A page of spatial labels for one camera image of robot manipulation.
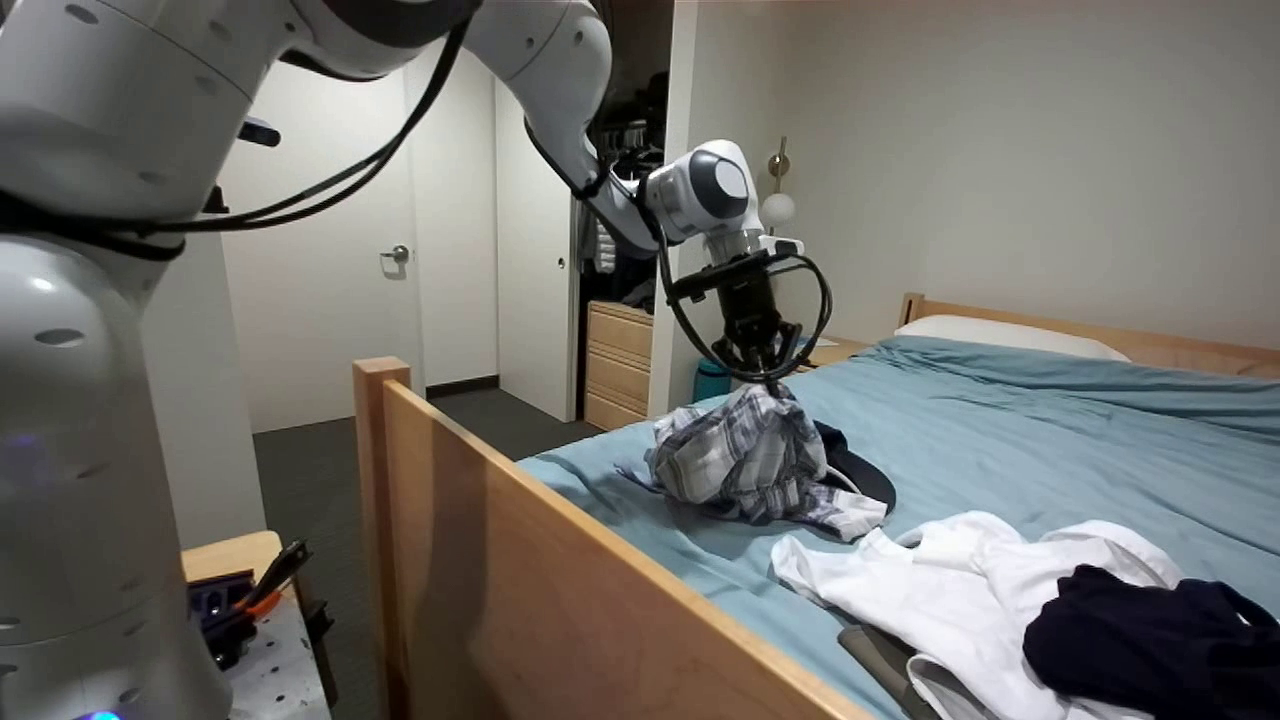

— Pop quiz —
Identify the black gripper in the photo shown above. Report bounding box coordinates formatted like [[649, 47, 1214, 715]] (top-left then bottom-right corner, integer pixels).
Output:
[[666, 253, 824, 381]]

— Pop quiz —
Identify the checkered plaid shirt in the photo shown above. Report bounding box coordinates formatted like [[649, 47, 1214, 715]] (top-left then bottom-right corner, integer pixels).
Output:
[[649, 382, 887, 540]]

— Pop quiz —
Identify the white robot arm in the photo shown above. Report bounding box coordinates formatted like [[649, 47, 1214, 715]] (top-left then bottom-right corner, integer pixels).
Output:
[[0, 0, 812, 720]]

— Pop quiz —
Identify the blue bed sheet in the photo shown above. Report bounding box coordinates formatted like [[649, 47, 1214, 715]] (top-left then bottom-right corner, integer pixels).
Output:
[[525, 336, 1280, 715]]

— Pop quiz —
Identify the teal waste bin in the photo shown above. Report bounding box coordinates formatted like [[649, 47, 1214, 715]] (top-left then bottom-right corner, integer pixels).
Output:
[[692, 361, 731, 400]]

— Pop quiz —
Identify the wooden nightstand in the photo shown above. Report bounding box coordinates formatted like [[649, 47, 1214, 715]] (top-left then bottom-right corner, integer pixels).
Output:
[[798, 336, 869, 369]]

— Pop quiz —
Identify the globe floor lamp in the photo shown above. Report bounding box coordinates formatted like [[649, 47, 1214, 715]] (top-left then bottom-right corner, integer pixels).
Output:
[[759, 143, 797, 253]]

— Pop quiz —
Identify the wooden drawer dresser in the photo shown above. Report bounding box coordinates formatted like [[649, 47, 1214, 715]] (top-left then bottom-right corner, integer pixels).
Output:
[[584, 300, 653, 426]]

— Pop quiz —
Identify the small black garment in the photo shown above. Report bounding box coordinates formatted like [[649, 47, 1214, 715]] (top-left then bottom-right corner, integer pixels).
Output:
[[817, 421, 897, 510]]

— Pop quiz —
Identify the white pillow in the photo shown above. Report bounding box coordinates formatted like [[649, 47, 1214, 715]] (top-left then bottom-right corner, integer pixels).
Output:
[[893, 316, 1130, 363]]

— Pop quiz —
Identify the white garment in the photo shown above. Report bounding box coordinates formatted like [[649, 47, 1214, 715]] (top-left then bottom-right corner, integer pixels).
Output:
[[770, 510, 1183, 720]]

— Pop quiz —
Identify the white door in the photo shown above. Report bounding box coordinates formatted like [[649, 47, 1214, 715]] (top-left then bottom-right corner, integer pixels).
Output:
[[220, 50, 496, 433]]

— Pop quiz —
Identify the dark navy garment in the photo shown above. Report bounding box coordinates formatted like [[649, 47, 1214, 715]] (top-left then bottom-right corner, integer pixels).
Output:
[[1025, 564, 1280, 720]]

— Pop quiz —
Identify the wooden box with tools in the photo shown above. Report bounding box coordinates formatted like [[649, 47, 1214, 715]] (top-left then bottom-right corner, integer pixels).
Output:
[[179, 532, 308, 667]]

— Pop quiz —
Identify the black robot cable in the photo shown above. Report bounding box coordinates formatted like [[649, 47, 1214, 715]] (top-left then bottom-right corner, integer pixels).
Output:
[[156, 22, 834, 392]]

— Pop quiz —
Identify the wooden bed frame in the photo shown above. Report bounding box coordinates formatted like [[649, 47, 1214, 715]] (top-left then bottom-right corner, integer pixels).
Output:
[[356, 300, 1280, 720]]

